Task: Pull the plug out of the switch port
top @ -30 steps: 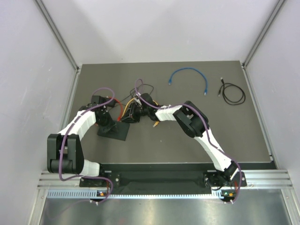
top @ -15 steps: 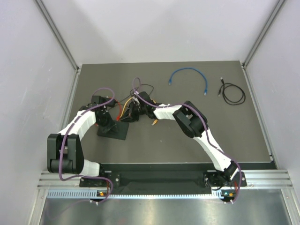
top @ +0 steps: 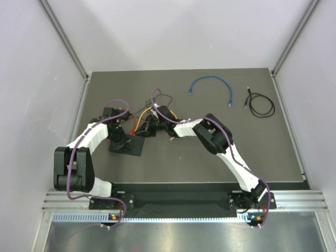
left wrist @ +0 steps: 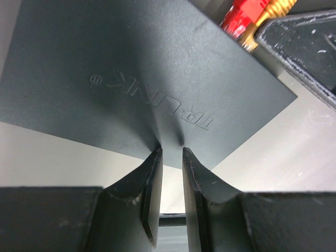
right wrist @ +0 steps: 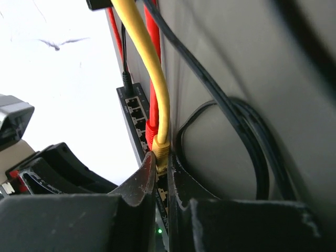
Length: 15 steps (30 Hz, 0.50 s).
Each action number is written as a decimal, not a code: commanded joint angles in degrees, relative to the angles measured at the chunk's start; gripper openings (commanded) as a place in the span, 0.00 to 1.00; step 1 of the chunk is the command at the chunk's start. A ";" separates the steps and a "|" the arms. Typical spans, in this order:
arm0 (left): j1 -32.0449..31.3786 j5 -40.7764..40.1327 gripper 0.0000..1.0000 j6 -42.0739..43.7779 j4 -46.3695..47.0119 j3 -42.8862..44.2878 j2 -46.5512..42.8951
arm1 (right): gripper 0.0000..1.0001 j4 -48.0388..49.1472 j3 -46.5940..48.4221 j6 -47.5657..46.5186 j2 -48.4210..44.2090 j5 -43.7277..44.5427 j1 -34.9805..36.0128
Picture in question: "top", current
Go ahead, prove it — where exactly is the yellow ethernet cable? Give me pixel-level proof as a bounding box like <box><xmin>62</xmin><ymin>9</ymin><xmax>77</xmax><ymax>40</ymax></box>
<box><xmin>131</xmin><ymin>107</ymin><xmax>178</xmax><ymax>142</ymax></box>

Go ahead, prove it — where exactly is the black ethernet cable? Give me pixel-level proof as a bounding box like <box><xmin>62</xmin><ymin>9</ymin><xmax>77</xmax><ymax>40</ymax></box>
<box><xmin>243</xmin><ymin>87</ymin><xmax>276</xmax><ymax>118</ymax></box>

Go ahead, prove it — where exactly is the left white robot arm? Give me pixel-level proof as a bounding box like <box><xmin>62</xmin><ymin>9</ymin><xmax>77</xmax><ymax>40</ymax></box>
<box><xmin>53</xmin><ymin>108</ymin><xmax>131</xmax><ymax>208</ymax></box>

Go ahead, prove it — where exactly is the slotted grey cable duct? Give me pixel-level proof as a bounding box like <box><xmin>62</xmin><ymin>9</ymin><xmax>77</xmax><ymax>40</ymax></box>
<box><xmin>52</xmin><ymin>212</ymin><xmax>256</xmax><ymax>223</ymax></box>

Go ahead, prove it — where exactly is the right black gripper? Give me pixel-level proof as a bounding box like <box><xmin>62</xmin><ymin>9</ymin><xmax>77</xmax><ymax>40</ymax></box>
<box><xmin>135</xmin><ymin>114</ymin><xmax>168</xmax><ymax>137</ymax></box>

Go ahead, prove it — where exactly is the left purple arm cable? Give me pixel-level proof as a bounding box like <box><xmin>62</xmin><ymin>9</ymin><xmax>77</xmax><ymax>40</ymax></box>
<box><xmin>67</xmin><ymin>99</ymin><xmax>131</xmax><ymax>228</ymax></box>

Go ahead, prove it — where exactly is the black network switch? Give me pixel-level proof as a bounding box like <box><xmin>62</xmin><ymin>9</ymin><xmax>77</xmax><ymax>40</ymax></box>
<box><xmin>108</xmin><ymin>134</ymin><xmax>145</xmax><ymax>156</ymax></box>

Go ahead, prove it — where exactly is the blue ethernet cable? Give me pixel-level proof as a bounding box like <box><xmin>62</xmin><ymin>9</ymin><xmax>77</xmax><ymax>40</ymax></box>
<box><xmin>187</xmin><ymin>75</ymin><xmax>234</xmax><ymax>107</ymax></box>

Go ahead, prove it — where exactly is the red ethernet cable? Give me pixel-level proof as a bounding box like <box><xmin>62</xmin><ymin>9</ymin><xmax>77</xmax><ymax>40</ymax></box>
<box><xmin>127</xmin><ymin>113</ymin><xmax>139</xmax><ymax>135</ymax></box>

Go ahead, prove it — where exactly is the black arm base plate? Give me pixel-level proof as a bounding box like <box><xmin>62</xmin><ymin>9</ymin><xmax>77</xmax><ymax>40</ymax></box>
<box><xmin>88</xmin><ymin>191</ymin><xmax>276</xmax><ymax>211</ymax></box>

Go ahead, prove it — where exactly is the aluminium frame rail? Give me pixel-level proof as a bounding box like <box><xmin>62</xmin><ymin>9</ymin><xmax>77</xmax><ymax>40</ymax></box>
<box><xmin>42</xmin><ymin>190</ymin><xmax>328</xmax><ymax>212</ymax></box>

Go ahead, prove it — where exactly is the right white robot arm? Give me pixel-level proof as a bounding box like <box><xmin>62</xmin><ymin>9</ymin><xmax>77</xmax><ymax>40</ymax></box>
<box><xmin>133</xmin><ymin>104</ymin><xmax>271</xmax><ymax>213</ymax></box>

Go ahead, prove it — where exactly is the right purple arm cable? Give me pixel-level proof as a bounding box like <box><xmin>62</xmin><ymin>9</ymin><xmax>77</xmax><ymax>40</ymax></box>
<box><xmin>151</xmin><ymin>88</ymin><xmax>271</xmax><ymax>229</ymax></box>

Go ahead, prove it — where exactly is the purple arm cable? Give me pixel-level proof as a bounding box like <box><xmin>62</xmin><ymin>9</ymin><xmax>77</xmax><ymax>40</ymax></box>
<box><xmin>151</xmin><ymin>88</ymin><xmax>271</xmax><ymax>229</ymax></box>
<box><xmin>67</xmin><ymin>99</ymin><xmax>131</xmax><ymax>228</ymax></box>

